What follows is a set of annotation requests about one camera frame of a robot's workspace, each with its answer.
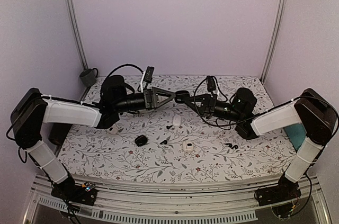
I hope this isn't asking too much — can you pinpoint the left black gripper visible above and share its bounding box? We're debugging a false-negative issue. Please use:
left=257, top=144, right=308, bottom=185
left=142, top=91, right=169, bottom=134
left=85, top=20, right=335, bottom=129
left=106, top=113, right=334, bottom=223
left=114, top=87, right=177, bottom=113

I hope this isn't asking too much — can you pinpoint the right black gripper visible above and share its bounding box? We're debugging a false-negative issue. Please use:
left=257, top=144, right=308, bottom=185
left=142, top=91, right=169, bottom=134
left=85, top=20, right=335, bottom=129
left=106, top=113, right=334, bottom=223
left=184, top=94, right=244, bottom=123

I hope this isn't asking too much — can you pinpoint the black charging case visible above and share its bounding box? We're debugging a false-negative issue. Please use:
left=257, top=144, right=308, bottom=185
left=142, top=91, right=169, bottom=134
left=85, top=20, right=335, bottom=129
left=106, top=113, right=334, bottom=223
left=174, top=90, right=190, bottom=104

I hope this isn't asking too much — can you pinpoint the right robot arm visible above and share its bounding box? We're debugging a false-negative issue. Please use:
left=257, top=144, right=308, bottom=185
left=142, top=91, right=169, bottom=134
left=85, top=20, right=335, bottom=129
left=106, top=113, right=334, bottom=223
left=175, top=87, right=338, bottom=201

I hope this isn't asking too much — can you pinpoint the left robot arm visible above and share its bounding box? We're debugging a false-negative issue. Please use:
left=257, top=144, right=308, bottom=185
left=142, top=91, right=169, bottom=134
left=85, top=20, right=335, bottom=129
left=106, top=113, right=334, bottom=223
left=10, top=75, right=175, bottom=200

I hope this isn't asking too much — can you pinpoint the white closed earbud case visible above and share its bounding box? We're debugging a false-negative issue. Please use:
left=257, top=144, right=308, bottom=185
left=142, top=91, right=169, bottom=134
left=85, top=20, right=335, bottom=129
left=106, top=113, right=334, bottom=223
left=172, top=115, right=181, bottom=127

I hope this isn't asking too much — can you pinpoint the white open earbud case centre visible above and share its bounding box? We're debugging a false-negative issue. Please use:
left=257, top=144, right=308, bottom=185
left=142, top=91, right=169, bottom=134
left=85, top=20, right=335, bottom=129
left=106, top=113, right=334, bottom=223
left=182, top=141, right=194, bottom=153

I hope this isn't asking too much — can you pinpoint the white open earbud case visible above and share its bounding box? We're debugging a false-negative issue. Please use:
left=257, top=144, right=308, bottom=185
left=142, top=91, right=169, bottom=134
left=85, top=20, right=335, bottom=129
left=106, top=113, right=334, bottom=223
left=106, top=124, right=119, bottom=135
left=182, top=141, right=194, bottom=153

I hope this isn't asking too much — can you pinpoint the black open case left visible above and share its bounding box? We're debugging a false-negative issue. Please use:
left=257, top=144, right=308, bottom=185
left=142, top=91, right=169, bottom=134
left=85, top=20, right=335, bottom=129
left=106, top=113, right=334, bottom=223
left=135, top=135, right=148, bottom=147

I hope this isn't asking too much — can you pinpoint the white open earbud case left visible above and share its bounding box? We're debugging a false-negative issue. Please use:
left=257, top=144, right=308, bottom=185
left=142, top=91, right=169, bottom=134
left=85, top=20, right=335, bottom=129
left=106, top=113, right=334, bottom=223
left=106, top=124, right=119, bottom=135

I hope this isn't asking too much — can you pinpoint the floral patterned table mat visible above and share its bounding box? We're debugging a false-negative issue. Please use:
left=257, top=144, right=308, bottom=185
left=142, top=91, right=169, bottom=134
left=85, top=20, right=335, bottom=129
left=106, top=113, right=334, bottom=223
left=57, top=75, right=299, bottom=184

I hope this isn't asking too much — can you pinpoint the grey mug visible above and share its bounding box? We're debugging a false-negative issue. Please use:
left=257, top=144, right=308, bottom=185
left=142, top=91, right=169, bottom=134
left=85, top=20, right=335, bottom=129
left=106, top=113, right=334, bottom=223
left=79, top=68, right=99, bottom=87

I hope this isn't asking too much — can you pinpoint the teal cylinder cup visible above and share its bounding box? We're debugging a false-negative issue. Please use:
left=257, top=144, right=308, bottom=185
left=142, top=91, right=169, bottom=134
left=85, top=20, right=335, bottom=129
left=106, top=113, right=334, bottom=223
left=284, top=124, right=306, bottom=151

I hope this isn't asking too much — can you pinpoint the aluminium front rail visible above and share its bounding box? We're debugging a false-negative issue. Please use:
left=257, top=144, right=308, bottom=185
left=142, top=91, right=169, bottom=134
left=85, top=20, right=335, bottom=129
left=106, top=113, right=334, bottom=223
left=23, top=175, right=335, bottom=223

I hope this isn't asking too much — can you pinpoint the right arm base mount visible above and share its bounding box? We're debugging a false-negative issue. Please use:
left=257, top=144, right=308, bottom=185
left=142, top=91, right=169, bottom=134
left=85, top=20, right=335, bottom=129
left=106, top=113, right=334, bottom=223
left=254, top=183, right=301, bottom=206

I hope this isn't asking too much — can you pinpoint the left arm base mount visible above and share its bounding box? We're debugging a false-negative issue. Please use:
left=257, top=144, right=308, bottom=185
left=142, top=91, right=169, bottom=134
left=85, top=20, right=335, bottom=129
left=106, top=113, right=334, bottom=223
left=51, top=181, right=98, bottom=206

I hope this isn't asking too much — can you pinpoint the left aluminium frame post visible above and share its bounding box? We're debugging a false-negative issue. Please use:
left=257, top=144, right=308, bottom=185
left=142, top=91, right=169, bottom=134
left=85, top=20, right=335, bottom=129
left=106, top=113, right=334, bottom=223
left=65, top=0, right=88, bottom=70

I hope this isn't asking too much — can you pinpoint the aluminium frame post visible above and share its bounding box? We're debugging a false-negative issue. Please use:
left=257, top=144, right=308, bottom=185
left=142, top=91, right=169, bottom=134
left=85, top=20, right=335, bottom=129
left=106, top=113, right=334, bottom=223
left=65, top=0, right=88, bottom=70
left=260, top=0, right=287, bottom=85

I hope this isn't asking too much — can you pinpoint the right aluminium frame post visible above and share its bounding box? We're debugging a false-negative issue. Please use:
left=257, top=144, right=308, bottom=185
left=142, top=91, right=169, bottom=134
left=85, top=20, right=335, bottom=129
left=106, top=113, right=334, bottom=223
left=260, top=0, right=287, bottom=85

